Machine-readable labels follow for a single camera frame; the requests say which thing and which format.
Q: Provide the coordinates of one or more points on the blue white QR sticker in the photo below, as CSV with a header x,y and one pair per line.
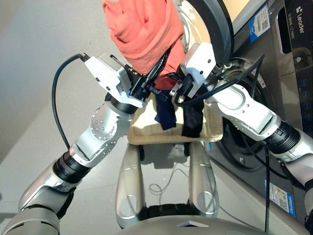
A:
x,y
259,23

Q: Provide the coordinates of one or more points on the round glass washer door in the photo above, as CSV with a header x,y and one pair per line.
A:
x,y
217,29

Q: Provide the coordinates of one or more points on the black washer control panel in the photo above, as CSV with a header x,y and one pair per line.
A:
x,y
300,61

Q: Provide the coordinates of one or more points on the navy blue garment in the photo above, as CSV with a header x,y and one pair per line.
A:
x,y
166,115

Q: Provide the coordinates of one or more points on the grey washing machine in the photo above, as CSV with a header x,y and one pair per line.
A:
x,y
269,85

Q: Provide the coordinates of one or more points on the colourful energy label sticker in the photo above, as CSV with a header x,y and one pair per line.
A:
x,y
280,198

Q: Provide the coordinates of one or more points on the pale woven basket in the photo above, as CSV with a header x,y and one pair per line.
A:
x,y
146,132

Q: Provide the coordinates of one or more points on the black garment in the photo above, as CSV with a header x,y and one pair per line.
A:
x,y
193,122

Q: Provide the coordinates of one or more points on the silver robot torso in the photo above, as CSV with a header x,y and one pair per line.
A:
x,y
190,228

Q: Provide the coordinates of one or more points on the orange garment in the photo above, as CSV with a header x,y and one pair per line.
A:
x,y
146,31

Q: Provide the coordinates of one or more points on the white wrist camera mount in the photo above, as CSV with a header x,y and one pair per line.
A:
x,y
198,58
105,71

